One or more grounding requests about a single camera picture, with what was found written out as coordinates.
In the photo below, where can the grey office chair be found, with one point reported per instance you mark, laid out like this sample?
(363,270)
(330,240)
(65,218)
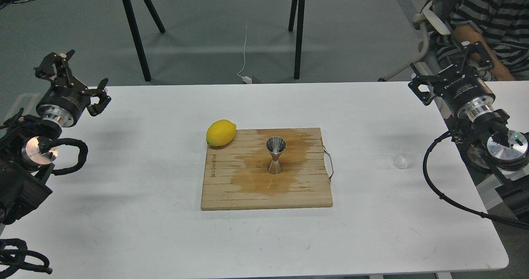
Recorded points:
(430,20)

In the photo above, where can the yellow lemon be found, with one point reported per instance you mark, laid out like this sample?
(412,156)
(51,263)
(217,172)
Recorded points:
(220,133)

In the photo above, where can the small clear glass cup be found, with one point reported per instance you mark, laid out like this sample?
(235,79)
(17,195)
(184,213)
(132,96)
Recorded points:
(404,160)

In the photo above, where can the seated person striped shirt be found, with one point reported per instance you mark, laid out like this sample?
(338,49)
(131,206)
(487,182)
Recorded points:
(502,26)

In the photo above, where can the white side table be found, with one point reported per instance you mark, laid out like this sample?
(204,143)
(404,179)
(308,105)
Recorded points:
(513,98)

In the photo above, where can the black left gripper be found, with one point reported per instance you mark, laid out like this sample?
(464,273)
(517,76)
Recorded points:
(63,104)

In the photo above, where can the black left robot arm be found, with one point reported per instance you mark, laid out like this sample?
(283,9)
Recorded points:
(29,145)

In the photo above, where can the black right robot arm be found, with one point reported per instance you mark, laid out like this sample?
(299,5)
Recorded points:
(480,131)

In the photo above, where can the steel jigger measuring cup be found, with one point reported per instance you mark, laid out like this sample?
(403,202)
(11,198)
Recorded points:
(276,146)

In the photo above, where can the wooden cutting board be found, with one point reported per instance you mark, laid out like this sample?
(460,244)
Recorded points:
(236,175)

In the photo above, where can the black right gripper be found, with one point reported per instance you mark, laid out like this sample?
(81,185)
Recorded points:
(461,87)

